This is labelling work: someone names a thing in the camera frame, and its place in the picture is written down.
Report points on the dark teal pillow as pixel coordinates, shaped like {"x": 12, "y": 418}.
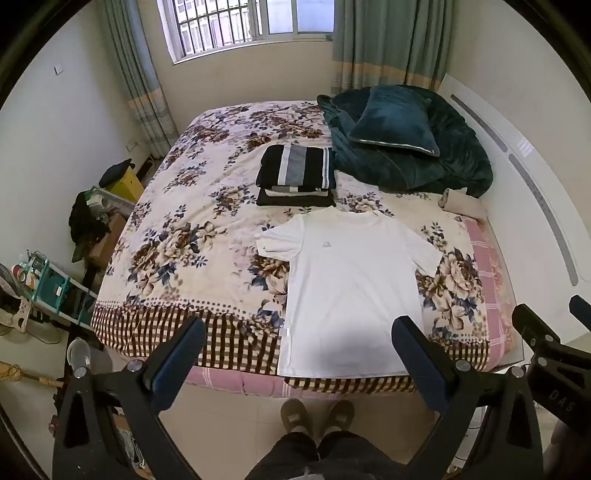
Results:
{"x": 397, "y": 122}

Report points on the green striped curtain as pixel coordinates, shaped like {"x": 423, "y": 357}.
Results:
{"x": 138, "y": 69}
{"x": 388, "y": 41}

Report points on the black cloth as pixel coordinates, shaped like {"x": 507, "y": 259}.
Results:
{"x": 115, "y": 171}

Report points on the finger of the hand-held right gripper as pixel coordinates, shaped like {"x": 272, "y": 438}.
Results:
{"x": 531, "y": 323}
{"x": 581, "y": 309}

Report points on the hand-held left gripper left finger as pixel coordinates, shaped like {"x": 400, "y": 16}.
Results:
{"x": 179, "y": 361}

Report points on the black clothes heap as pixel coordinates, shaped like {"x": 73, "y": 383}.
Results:
{"x": 87, "y": 217}

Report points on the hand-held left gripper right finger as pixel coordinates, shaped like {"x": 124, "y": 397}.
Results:
{"x": 418, "y": 364}

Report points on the dark teal plush blanket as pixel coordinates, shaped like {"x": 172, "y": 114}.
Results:
{"x": 415, "y": 170}

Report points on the straw broom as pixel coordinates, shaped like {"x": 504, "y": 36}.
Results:
{"x": 27, "y": 376}

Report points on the cardboard box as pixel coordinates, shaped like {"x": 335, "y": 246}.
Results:
{"x": 108, "y": 240}

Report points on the white t-shirt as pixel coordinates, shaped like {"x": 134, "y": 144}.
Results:
{"x": 346, "y": 286}

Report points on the yellow box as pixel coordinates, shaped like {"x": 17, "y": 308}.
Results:
{"x": 127, "y": 187}

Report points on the person's dark trousers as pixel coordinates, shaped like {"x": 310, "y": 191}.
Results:
{"x": 323, "y": 457}

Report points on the grey slipper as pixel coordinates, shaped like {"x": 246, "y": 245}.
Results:
{"x": 339, "y": 415}
{"x": 296, "y": 415}

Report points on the beige rolled cloth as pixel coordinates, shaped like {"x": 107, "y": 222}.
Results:
{"x": 464, "y": 203}

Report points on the teal storage rack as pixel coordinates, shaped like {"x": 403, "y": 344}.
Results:
{"x": 55, "y": 288}

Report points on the barred window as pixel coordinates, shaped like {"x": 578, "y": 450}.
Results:
{"x": 240, "y": 23}

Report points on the white headboard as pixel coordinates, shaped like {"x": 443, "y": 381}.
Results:
{"x": 531, "y": 194}

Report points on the floral bed sheet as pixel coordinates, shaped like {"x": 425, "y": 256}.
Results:
{"x": 194, "y": 221}

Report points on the striped black grey folded garment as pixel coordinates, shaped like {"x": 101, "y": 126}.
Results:
{"x": 295, "y": 166}

